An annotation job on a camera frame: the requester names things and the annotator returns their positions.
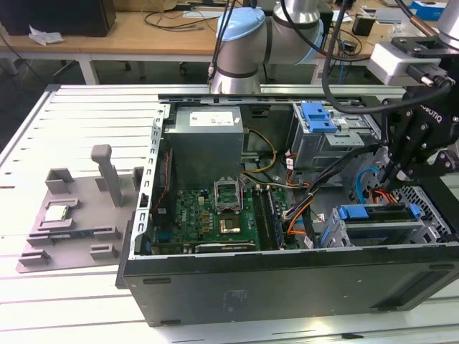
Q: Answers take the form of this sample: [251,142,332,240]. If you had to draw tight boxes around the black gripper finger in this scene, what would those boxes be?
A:
[396,143,459,182]
[380,96,420,186]

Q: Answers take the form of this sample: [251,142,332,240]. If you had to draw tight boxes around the orange wire with black plug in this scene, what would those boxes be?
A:
[369,186,399,206]

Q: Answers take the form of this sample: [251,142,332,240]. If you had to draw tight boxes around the hard disk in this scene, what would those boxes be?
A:
[320,202,421,248]

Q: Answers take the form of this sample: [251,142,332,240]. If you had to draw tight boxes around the metal disk bay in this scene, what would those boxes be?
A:
[322,200,451,249]

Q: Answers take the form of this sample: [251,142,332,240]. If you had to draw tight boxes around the blue plastic drive latch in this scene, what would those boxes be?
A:
[301,102,340,133]

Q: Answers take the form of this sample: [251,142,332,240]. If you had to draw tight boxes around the metal drive cage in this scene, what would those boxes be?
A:
[290,102,387,180]

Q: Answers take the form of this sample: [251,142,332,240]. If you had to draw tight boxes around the small black speaker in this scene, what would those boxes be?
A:
[353,14,376,37]

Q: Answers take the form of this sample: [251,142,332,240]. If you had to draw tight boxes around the grey flat box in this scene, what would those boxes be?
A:
[360,7,417,24]

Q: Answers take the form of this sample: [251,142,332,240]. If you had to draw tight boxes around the blue cardboard box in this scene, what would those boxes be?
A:
[410,0,449,19]

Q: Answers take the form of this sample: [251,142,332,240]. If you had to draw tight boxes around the black cube box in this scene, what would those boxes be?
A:
[317,9,335,37]

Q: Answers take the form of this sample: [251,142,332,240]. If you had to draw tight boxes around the black RAM slot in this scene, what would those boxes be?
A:
[252,186,270,251]

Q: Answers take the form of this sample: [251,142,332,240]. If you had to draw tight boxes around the metal socket cover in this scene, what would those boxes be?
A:
[214,177,244,213]

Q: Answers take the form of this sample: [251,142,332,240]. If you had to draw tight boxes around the CPU socket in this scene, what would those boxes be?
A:
[217,213,243,237]

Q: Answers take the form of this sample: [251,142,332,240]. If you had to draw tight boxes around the grey power supply unit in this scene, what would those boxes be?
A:
[163,106,245,191]

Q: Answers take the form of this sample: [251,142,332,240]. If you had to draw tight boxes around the black graphics card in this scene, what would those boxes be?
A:
[195,240,257,252]

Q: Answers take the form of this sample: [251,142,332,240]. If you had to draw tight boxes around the black open PC case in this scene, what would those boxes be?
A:
[114,84,459,328]

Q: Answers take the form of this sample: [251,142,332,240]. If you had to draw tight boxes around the green motherboard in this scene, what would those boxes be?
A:
[153,178,298,254]

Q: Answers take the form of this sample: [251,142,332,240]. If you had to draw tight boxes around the black case fan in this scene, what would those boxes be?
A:
[152,146,179,232]

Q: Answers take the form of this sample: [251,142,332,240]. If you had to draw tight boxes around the grey plastic parts rack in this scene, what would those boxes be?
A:
[16,143,144,275]

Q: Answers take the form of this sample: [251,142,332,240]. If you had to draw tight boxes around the silver CPU chip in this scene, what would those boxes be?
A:
[44,206,69,222]

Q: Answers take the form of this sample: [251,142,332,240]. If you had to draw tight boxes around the large black box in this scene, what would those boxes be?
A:
[0,0,118,38]

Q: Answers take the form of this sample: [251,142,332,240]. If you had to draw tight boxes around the crumpled white paper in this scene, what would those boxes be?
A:
[28,24,66,47]

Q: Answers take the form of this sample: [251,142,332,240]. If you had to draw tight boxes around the blue wire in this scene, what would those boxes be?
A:
[354,166,381,206]

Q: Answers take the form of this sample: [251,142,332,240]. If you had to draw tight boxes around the black cable bundle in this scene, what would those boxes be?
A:
[301,145,381,250]

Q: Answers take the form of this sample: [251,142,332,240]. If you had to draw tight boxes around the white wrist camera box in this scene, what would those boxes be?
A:
[369,35,455,89]

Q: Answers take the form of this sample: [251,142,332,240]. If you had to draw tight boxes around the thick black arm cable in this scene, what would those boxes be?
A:
[321,0,392,115]

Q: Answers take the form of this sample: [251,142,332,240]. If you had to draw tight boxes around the yellow wire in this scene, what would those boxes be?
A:
[242,128,279,175]

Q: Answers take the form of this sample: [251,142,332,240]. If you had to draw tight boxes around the orange power wire bundle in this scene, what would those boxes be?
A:
[285,199,313,237]

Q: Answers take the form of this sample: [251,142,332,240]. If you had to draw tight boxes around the thin dark hanging cable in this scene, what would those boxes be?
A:
[207,0,238,84]

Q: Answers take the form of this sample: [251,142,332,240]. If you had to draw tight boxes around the wooden desk white frame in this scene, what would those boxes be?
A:
[0,0,459,85]

